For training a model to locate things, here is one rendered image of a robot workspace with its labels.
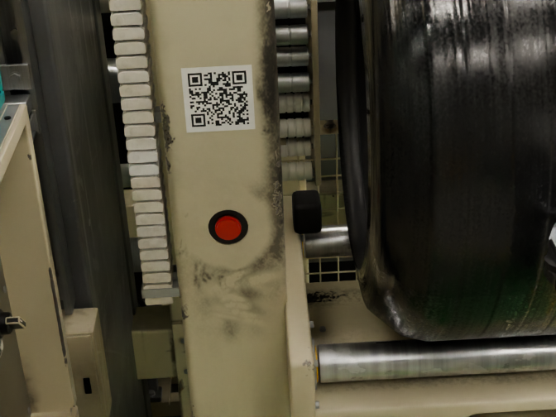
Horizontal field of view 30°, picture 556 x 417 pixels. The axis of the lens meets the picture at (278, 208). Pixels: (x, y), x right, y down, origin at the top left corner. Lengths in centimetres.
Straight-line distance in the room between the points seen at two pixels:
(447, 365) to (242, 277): 26
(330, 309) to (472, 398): 33
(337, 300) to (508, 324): 44
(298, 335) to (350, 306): 31
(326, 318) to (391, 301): 38
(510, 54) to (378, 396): 47
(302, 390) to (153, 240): 24
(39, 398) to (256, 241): 30
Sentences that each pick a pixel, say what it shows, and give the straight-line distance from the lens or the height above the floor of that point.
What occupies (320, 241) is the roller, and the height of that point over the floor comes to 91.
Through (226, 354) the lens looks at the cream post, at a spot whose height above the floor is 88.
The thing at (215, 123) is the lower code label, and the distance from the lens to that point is 114.
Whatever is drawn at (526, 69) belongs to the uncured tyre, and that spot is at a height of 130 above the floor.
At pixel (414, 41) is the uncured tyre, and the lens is 97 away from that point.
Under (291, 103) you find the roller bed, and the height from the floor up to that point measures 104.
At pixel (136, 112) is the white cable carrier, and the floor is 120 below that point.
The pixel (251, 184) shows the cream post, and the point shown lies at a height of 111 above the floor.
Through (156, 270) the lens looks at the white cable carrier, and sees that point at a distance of 124.
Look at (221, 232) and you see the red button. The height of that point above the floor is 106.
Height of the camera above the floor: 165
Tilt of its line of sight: 29 degrees down
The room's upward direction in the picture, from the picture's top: 3 degrees counter-clockwise
